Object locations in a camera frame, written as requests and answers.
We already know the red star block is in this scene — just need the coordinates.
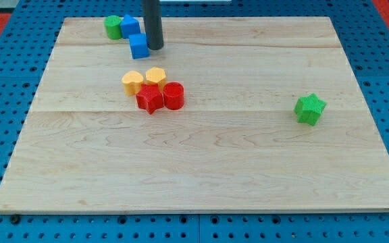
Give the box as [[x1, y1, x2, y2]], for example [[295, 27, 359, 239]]
[[136, 84, 164, 115]]

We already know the green star block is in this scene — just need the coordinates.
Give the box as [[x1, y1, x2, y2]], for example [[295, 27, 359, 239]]
[[294, 93, 327, 126]]

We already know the blue triangle block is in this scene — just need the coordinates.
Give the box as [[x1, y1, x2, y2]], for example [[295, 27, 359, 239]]
[[120, 14, 140, 39]]

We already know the red cylinder block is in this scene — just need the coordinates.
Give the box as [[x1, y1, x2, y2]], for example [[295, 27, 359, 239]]
[[163, 82, 184, 110]]

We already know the light wooden board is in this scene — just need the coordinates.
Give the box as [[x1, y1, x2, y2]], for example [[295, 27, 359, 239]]
[[0, 17, 389, 215]]

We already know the yellow hexagon block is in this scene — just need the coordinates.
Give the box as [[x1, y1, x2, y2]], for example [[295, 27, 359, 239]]
[[145, 67, 167, 92]]

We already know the yellow heart block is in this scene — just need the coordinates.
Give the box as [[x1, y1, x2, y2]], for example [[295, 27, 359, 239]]
[[122, 70, 145, 96]]

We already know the blue cube block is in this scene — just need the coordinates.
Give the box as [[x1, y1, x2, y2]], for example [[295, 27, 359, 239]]
[[129, 33, 149, 59]]

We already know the green cylinder block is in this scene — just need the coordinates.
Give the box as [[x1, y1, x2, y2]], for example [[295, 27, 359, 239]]
[[103, 16, 122, 40]]

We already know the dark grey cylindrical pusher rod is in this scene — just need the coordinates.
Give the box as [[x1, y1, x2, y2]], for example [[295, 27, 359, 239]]
[[142, 0, 164, 50]]

